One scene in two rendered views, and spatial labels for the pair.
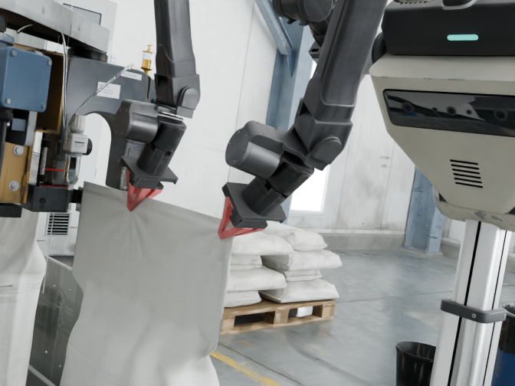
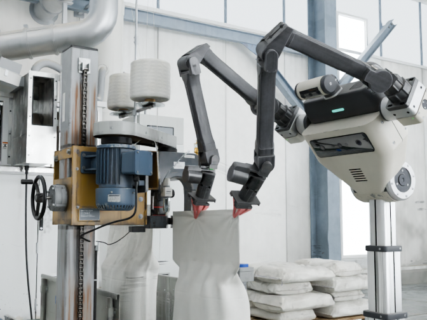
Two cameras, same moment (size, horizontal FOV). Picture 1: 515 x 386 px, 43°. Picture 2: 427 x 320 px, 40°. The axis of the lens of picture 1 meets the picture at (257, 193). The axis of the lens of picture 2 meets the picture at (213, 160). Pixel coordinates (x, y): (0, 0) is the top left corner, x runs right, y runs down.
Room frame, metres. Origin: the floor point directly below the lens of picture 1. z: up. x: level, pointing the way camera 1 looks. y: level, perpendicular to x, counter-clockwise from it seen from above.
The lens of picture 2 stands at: (-1.05, -0.31, 1.06)
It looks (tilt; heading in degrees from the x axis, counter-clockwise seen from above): 6 degrees up; 12
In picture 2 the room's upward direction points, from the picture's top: straight up
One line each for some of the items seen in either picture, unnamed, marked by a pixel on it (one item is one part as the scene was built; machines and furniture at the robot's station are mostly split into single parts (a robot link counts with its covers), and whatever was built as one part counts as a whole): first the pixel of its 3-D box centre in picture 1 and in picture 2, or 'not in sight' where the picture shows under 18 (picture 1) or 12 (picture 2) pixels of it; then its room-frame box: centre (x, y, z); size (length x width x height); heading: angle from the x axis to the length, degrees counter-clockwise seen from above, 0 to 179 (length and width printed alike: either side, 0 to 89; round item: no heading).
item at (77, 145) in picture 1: (75, 152); (167, 197); (1.33, 0.38, 1.14); 0.05 x 0.04 x 0.16; 134
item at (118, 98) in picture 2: not in sight; (123, 92); (1.37, 0.60, 1.61); 0.15 x 0.14 x 0.17; 44
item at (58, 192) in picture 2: not in sight; (56, 197); (1.13, 0.78, 1.14); 0.11 x 0.06 x 0.11; 44
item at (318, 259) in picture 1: (296, 256); (340, 282); (4.74, -0.35, 0.44); 0.68 x 0.44 x 0.15; 134
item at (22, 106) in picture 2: not in sight; (33, 121); (3.22, 2.05, 1.82); 0.51 x 0.27 x 0.71; 44
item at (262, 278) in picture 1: (235, 276); (293, 300); (4.30, 0.06, 0.32); 0.66 x 0.43 x 0.15; 136
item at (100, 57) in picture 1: (87, 57); (167, 151); (1.46, 0.42, 1.35); 0.09 x 0.09 x 0.03
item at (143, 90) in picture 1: (79, 117); (166, 182); (1.53, 0.44, 1.21); 0.30 x 0.25 x 0.30; 44
